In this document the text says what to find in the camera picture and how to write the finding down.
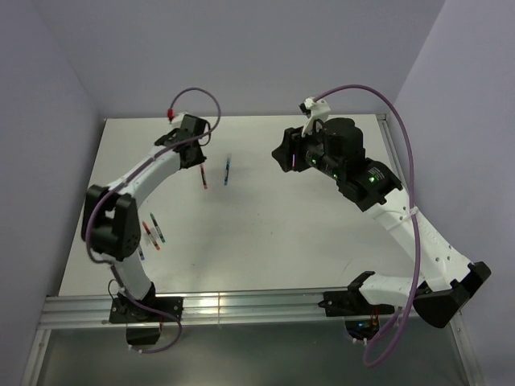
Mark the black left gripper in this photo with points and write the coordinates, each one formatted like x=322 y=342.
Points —
x=200 y=158

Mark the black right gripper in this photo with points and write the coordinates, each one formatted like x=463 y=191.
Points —
x=294 y=141

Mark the magenta pen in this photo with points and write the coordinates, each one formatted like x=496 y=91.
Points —
x=203 y=177

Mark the light blue pen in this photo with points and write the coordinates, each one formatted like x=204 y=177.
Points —
x=227 y=169

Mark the green capped pen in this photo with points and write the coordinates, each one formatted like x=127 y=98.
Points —
x=157 y=227

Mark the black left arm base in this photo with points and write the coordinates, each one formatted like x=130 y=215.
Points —
x=149 y=313

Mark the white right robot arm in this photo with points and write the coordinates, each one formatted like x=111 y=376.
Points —
x=445 y=280

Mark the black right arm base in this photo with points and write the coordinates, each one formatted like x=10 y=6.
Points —
x=365 y=318

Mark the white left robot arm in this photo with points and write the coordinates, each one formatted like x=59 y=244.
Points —
x=110 y=222

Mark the red capped pen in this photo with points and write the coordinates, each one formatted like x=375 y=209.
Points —
x=150 y=235

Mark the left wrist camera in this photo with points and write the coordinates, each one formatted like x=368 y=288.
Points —
x=177 y=114

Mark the aluminium side rail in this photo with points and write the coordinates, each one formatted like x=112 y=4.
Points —
x=395 y=147

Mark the aluminium front rail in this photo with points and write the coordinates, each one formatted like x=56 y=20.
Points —
x=198 y=309

